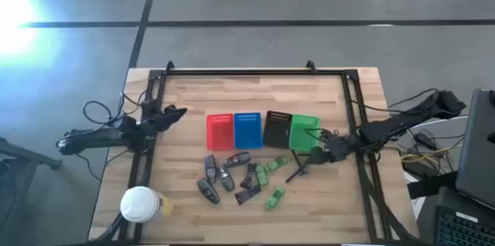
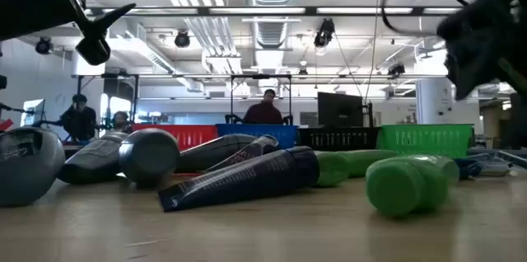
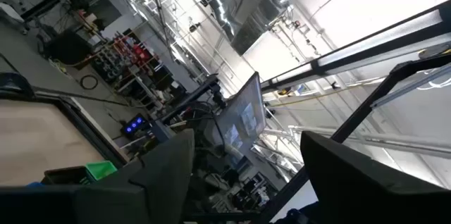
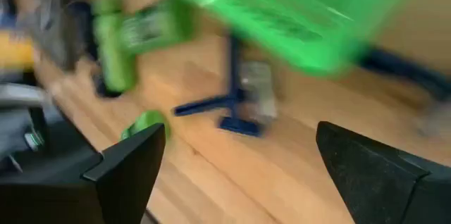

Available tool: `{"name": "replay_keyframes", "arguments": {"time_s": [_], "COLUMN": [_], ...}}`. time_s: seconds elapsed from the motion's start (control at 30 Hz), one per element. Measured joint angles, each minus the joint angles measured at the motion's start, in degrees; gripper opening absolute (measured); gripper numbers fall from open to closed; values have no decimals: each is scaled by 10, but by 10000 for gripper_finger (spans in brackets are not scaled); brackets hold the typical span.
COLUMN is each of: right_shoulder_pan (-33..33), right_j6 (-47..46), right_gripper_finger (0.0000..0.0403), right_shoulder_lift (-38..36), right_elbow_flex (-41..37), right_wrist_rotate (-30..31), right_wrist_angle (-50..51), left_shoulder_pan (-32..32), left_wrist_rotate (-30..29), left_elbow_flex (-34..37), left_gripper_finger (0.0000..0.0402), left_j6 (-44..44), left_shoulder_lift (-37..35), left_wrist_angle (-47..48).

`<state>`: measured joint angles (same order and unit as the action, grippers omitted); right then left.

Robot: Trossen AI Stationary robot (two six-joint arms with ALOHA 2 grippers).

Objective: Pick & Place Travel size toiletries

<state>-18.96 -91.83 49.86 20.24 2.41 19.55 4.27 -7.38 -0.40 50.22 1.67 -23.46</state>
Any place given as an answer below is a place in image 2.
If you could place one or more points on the green plastic basket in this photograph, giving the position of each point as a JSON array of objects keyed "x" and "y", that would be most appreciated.
[{"x": 428, "y": 140}]

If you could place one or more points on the blue plastic basket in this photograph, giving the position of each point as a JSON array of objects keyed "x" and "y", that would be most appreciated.
[{"x": 267, "y": 132}]

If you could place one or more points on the red plastic basket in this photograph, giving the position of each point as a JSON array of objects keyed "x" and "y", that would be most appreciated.
[{"x": 193, "y": 134}]

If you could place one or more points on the grey bottle round base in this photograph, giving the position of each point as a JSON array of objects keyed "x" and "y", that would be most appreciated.
[{"x": 149, "y": 157}]

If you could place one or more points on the black overhead frame bar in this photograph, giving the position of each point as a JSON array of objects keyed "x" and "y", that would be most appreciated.
[{"x": 255, "y": 10}]

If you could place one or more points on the person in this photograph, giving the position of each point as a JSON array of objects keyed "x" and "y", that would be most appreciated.
[
  {"x": 79, "y": 120},
  {"x": 120, "y": 122},
  {"x": 263, "y": 111}
]

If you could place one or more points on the small dark tube red print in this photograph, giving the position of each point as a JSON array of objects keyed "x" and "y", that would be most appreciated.
[{"x": 251, "y": 151}]

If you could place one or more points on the black plastic basket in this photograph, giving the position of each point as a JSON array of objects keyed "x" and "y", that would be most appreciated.
[{"x": 337, "y": 138}]

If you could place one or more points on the red flat object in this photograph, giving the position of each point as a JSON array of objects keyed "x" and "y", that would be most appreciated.
[{"x": 5, "y": 124}]

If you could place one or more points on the white round pillar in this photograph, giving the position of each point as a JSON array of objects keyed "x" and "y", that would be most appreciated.
[{"x": 434, "y": 101}]

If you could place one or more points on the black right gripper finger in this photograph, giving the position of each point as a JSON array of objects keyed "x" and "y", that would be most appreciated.
[{"x": 467, "y": 76}]

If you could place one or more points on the dark grey bottle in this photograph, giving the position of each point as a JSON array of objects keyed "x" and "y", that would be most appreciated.
[{"x": 214, "y": 151}]

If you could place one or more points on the large grey bottle white print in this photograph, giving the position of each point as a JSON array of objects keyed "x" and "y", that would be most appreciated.
[{"x": 26, "y": 165}]

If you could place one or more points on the small lit monitor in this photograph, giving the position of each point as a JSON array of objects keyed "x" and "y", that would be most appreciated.
[{"x": 34, "y": 111}]

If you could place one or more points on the large navy tube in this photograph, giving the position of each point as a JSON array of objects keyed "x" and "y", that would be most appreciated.
[{"x": 243, "y": 179}]

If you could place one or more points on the black ceiling spotlight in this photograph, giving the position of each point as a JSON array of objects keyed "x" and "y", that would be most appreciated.
[
  {"x": 396, "y": 69},
  {"x": 43, "y": 45},
  {"x": 182, "y": 39},
  {"x": 324, "y": 33}
]

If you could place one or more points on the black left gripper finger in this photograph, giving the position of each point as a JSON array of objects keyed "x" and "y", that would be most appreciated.
[
  {"x": 108, "y": 17},
  {"x": 94, "y": 51}
]

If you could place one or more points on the green bottle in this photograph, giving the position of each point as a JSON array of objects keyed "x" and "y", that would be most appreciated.
[
  {"x": 405, "y": 185},
  {"x": 366, "y": 160},
  {"x": 332, "y": 168}
]

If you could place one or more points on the black computer monitor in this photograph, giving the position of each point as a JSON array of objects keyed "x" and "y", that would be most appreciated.
[{"x": 339, "y": 109}]

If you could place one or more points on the grey bottle with label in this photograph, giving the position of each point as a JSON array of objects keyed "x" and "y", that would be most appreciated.
[{"x": 92, "y": 159}]

